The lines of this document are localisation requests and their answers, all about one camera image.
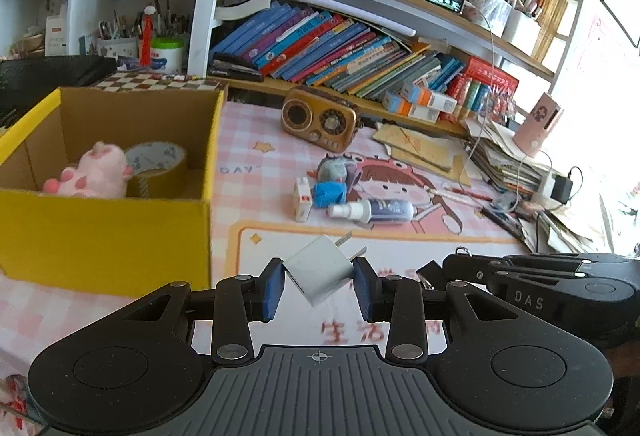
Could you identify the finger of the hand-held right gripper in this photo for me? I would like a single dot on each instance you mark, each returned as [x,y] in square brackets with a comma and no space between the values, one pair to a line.
[470,266]

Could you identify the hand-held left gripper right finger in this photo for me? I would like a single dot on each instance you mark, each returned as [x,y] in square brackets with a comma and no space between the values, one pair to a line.
[367,291]

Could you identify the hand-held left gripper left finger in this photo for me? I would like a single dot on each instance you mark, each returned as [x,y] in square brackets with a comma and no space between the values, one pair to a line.
[274,288]

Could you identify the white charger plug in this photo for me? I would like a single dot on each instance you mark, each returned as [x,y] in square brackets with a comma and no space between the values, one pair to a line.
[320,271]

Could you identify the yellow tape roll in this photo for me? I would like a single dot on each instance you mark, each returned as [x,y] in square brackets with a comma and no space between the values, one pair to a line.
[160,181]

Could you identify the yellow cardboard box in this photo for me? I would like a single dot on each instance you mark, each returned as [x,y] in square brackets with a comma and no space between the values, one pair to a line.
[100,241]

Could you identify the pink plush toy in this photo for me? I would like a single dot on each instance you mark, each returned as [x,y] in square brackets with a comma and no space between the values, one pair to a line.
[97,171]

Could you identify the pink printed desktop mat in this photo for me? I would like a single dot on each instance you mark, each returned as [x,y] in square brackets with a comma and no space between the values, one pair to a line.
[250,131]

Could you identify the black marker pen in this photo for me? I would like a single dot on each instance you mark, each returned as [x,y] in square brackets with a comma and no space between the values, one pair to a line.
[502,222]

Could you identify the red pencil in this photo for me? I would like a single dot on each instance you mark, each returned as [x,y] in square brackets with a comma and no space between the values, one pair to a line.
[460,193]

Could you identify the white spray bottle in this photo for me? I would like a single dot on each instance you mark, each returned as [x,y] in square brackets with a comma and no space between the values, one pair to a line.
[380,210]

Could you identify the small white and red box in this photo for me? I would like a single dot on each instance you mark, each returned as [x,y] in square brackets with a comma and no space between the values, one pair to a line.
[302,201]

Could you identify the blue wrapped packet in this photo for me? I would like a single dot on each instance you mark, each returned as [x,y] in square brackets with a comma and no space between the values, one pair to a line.
[330,193]

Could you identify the white plug block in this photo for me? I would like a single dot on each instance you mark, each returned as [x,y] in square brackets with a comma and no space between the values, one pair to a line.
[546,186]

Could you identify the pile of papers and books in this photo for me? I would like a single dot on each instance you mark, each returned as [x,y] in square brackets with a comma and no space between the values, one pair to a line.
[505,161]

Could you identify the black power adapter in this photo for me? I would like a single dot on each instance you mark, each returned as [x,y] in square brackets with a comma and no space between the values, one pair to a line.
[562,190]

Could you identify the brown paper envelopes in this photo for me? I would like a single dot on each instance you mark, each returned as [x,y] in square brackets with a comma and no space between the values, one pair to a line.
[425,151]

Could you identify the grey blue cartoon figure toy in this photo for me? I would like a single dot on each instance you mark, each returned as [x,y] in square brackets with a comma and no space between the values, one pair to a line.
[336,169]

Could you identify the pink cylindrical holder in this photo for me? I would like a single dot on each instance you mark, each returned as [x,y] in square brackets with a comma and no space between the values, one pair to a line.
[540,124]

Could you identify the cartoon figure stand display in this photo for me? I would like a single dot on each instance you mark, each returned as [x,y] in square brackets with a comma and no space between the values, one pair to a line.
[502,104]

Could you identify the orange and white carton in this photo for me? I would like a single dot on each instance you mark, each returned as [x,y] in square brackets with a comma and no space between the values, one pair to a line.
[410,109]
[430,97]

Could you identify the brown retro radio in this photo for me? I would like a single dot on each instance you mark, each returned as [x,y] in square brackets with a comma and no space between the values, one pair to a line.
[320,119]

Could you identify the row of red dictionaries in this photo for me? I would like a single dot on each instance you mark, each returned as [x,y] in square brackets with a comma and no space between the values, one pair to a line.
[485,81]

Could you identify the black stapler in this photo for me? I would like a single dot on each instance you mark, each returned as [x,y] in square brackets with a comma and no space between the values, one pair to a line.
[235,70]

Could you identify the white storage container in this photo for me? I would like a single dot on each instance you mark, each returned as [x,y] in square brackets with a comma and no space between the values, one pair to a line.
[520,31]

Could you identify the brown checkered box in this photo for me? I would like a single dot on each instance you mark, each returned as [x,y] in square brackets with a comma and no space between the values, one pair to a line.
[150,81]

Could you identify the row of colourful leaning books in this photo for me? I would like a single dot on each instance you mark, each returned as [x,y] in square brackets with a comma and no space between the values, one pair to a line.
[325,46]

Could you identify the white jar with green lid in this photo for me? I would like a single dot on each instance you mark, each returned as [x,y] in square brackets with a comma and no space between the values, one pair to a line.
[167,59]

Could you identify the row of yellow spined books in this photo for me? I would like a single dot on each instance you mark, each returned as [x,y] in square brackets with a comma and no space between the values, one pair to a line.
[550,24]

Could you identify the red tassel ornament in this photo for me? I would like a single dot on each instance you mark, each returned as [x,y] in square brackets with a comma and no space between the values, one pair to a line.
[146,41]

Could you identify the red floral cloth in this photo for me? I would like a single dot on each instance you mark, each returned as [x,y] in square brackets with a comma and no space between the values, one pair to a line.
[12,408]

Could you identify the cup of pens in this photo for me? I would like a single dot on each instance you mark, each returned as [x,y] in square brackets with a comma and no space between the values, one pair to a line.
[117,46]

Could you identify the black keyboard instrument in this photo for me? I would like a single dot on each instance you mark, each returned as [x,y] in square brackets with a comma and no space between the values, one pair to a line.
[50,81]

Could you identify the white box with red label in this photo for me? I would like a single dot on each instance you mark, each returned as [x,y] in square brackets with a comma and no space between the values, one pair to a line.
[56,36]

